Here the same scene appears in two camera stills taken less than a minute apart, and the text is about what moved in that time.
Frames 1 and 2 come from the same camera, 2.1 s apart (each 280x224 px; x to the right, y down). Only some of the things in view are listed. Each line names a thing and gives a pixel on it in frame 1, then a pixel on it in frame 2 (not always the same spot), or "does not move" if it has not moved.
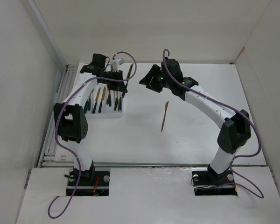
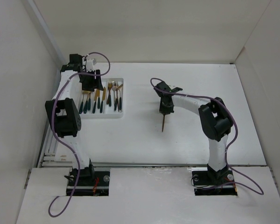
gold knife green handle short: [128, 76] to [97, 95]
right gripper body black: [158, 80] to [165, 109]
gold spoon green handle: [89, 101] does not move
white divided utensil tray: [103, 102] does not move
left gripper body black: [111, 85] to [88, 82]
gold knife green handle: [103, 96] does not move
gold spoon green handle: [86, 104] does not move
